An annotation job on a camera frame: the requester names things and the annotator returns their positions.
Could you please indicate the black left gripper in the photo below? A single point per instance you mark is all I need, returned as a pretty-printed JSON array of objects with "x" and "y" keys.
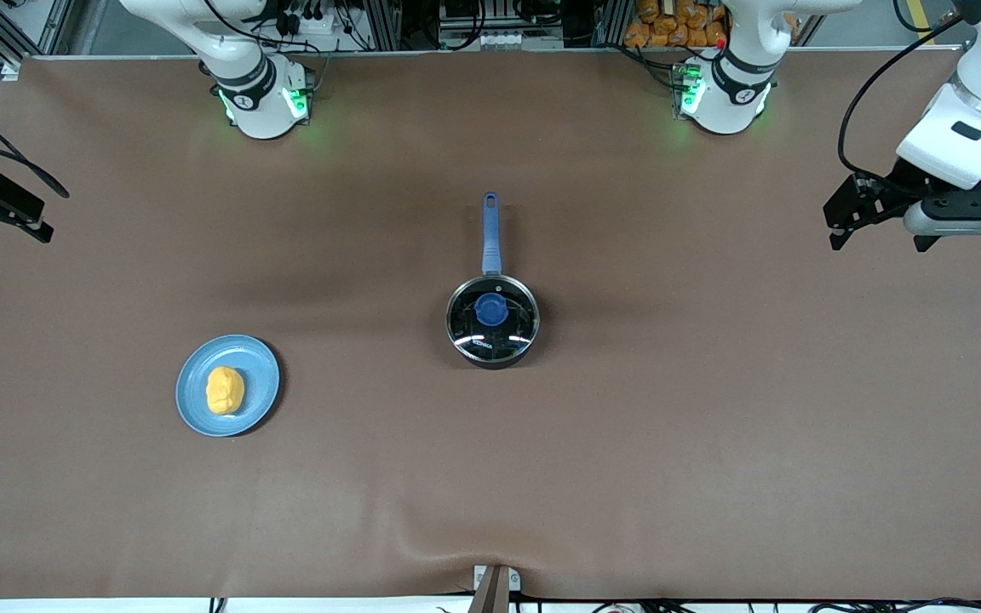
[{"x": 897, "y": 186}]

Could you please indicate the yellow potato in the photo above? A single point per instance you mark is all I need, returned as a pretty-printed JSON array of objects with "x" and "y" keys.
[{"x": 225, "y": 390}]

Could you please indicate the blue round plate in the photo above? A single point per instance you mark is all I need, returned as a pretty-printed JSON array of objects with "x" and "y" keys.
[{"x": 256, "y": 375}]

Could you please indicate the metal table clamp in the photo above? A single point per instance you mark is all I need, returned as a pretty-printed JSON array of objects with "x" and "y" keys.
[{"x": 495, "y": 587}]

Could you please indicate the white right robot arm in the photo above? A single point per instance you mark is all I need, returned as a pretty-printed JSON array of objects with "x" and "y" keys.
[{"x": 261, "y": 102}]

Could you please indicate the white power strip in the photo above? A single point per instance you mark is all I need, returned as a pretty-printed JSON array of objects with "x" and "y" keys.
[{"x": 316, "y": 24}]

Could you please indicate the orange packaged goods pile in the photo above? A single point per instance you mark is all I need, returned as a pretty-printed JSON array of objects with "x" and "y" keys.
[{"x": 669, "y": 21}]

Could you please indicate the glass lid with blue knob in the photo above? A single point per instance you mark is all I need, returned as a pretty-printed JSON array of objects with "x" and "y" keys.
[{"x": 509, "y": 336}]

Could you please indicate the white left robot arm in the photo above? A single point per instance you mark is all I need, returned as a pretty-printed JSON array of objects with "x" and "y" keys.
[{"x": 737, "y": 94}]

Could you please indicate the brown table mat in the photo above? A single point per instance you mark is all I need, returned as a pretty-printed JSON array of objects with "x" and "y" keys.
[{"x": 712, "y": 426}]

